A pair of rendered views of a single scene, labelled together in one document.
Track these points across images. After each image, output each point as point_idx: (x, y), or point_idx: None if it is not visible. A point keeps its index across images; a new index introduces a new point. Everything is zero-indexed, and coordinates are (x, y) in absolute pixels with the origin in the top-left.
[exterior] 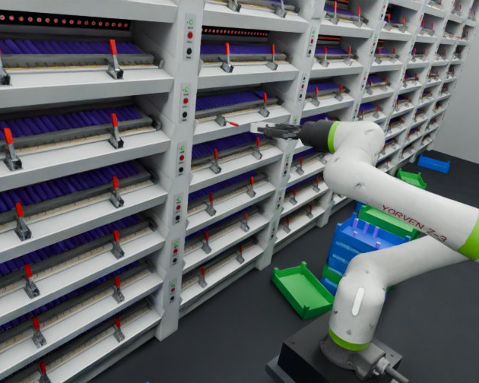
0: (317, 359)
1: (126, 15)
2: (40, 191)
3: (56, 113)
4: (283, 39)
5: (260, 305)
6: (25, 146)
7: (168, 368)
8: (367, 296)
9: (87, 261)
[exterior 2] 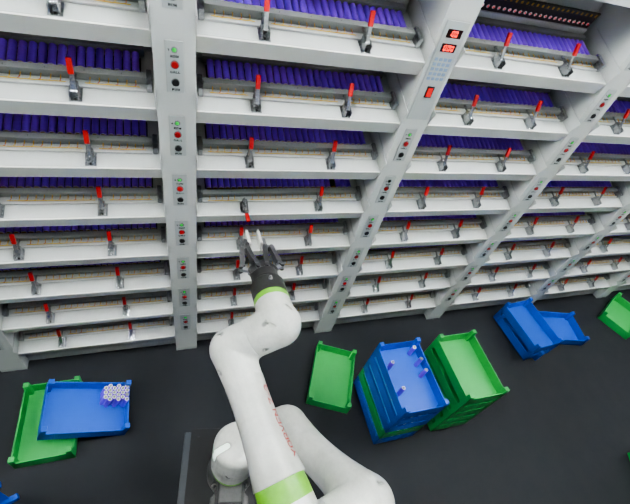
0: (198, 463)
1: (91, 115)
2: None
3: None
4: None
5: (281, 367)
6: (18, 195)
7: (163, 376)
8: (224, 456)
9: (91, 281)
